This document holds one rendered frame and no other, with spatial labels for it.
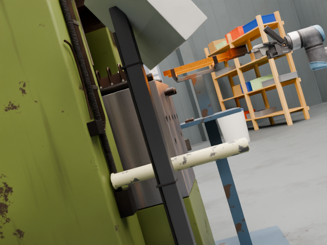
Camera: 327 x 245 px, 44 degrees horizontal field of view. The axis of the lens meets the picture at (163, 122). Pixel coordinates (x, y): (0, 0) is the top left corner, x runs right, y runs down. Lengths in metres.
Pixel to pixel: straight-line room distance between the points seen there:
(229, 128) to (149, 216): 5.51
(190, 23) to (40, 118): 0.59
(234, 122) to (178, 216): 5.93
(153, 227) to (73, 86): 0.62
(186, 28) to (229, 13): 10.18
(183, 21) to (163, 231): 0.86
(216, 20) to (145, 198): 9.54
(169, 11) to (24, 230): 0.83
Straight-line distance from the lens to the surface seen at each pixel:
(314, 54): 2.15
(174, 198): 1.05
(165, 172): 1.04
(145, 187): 1.51
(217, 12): 10.95
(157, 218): 1.53
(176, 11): 0.94
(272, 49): 2.12
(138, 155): 1.50
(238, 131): 6.97
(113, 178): 1.29
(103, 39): 1.94
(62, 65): 1.27
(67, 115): 1.26
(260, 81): 8.56
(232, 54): 1.98
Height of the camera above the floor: 0.76
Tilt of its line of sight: level
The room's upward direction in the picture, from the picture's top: 17 degrees counter-clockwise
